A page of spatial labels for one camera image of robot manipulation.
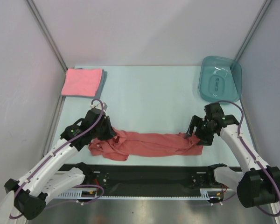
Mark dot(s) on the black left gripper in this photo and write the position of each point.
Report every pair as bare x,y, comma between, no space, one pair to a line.
110,133

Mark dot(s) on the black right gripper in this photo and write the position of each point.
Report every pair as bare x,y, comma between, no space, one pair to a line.
199,129

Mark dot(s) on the red t shirt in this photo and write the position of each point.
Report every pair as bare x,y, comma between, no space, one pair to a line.
126,143

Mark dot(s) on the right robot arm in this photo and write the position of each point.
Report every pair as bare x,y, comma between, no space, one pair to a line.
258,183

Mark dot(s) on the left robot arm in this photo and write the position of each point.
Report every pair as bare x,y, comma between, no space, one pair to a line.
34,191

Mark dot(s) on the folded grey t shirt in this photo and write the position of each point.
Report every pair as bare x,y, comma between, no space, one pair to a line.
101,85

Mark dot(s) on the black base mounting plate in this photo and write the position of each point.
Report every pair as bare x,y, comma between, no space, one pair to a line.
154,181

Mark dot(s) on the teal plastic basin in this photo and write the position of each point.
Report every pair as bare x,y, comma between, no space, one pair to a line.
220,79

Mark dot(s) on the folded pink t shirt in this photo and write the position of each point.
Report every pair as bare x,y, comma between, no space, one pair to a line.
70,87

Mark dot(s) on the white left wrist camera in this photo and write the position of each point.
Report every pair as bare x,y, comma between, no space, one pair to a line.
100,107

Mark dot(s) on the right aluminium corner post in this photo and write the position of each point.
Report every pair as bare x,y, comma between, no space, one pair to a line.
255,25

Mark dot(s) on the aluminium corner post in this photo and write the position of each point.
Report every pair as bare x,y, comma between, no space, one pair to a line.
46,33
255,25

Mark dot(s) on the left aluminium corner post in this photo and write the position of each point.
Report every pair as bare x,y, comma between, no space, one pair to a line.
46,33

